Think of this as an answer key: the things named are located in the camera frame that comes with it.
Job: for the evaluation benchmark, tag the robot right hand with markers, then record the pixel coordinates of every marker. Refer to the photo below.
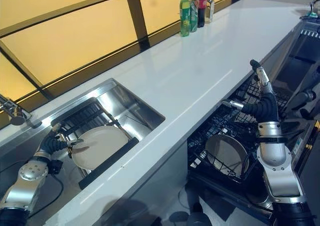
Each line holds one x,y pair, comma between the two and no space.
268,108

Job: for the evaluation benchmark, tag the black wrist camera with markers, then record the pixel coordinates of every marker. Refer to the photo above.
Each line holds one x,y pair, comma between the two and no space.
57,166

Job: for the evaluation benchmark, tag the clear bottle with yellow liquid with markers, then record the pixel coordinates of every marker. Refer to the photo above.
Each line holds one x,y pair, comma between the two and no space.
209,9

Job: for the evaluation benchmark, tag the dark open appliance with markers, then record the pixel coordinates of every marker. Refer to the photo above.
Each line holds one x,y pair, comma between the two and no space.
300,61

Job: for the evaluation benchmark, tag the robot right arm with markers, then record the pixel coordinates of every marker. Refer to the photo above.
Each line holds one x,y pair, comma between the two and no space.
272,152

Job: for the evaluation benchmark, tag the cream plate with plain rim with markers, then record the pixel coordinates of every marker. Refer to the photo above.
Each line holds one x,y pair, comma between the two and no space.
100,146

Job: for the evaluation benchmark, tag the cream plate with dark rim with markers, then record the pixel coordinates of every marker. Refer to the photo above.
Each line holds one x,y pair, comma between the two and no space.
225,151

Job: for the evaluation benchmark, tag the black and silver machine part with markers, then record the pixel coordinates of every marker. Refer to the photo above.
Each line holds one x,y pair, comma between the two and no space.
306,98

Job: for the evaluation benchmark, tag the robot dark foot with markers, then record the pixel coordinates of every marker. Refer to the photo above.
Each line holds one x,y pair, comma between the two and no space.
197,217

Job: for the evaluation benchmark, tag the black sink dish rack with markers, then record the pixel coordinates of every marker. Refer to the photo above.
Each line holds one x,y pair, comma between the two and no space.
110,158

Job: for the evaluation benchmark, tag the dark cola bottle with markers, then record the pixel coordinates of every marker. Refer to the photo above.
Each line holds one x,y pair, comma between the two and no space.
201,11

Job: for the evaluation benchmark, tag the chrome faucet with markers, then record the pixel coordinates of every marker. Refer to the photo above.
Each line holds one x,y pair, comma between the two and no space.
15,111

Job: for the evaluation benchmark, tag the green soda bottle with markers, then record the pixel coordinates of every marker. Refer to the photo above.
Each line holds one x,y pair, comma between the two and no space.
185,16

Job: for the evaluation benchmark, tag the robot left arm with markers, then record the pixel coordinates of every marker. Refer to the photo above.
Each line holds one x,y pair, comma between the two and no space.
30,173

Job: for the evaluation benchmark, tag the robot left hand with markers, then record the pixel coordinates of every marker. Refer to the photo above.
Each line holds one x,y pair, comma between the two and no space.
51,143

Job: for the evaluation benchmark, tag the stainless steel sink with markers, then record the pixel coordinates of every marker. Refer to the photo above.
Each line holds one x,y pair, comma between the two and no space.
130,106

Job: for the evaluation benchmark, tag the green drink can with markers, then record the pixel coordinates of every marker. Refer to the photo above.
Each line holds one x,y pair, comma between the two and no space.
193,16

